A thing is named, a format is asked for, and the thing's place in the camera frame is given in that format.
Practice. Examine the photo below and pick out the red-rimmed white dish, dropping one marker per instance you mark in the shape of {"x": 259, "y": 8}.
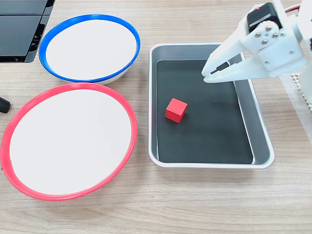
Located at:
{"x": 70, "y": 141}

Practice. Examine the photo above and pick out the red cube block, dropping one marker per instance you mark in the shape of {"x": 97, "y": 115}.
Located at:
{"x": 176, "y": 110}

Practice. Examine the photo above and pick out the white mesh mat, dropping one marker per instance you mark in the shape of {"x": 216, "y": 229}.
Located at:
{"x": 296, "y": 81}

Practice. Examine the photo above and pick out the silver metal tray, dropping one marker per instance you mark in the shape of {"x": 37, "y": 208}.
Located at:
{"x": 258, "y": 122}

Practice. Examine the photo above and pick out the small black rounded object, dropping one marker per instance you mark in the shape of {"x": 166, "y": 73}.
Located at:
{"x": 4, "y": 104}

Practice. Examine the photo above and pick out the blue-rimmed white dish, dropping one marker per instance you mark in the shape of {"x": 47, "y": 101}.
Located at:
{"x": 90, "y": 48}

